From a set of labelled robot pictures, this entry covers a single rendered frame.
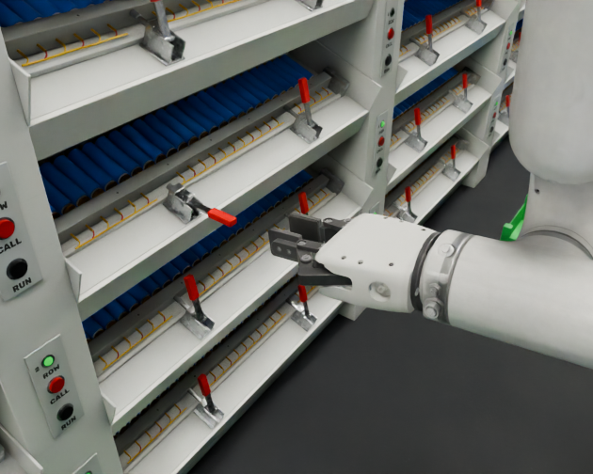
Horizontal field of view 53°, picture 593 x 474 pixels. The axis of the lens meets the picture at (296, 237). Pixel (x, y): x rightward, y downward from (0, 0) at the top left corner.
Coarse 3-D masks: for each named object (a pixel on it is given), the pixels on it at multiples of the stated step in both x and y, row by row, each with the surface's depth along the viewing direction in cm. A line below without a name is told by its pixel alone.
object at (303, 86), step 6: (300, 78) 86; (306, 78) 86; (300, 84) 86; (306, 84) 87; (300, 90) 87; (306, 90) 87; (306, 96) 87; (306, 102) 87; (306, 108) 88; (306, 114) 88; (312, 120) 89
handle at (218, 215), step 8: (184, 200) 71; (192, 200) 71; (200, 208) 70; (208, 208) 70; (208, 216) 69; (216, 216) 68; (224, 216) 68; (232, 216) 68; (224, 224) 68; (232, 224) 68
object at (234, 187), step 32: (320, 64) 102; (320, 96) 99; (352, 96) 101; (288, 128) 90; (352, 128) 99; (256, 160) 83; (288, 160) 85; (160, 192) 73; (192, 192) 75; (224, 192) 77; (256, 192) 82; (96, 224) 67; (128, 224) 69; (160, 224) 70; (192, 224) 72; (96, 256) 64; (128, 256) 66; (160, 256) 69; (96, 288) 62; (128, 288) 68
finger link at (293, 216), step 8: (288, 216) 64; (296, 216) 64; (304, 216) 64; (312, 216) 63; (296, 224) 64; (304, 224) 64; (312, 224) 63; (320, 224) 63; (296, 232) 65; (304, 232) 64; (312, 232) 64; (320, 232) 63; (328, 232) 63; (336, 232) 63; (312, 240) 64; (320, 240) 64; (328, 240) 63
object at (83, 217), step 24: (288, 96) 92; (312, 96) 98; (240, 120) 84; (264, 120) 88; (192, 144) 77; (216, 144) 79; (168, 168) 73; (192, 168) 76; (120, 192) 68; (144, 192) 71; (72, 216) 64; (96, 216) 66
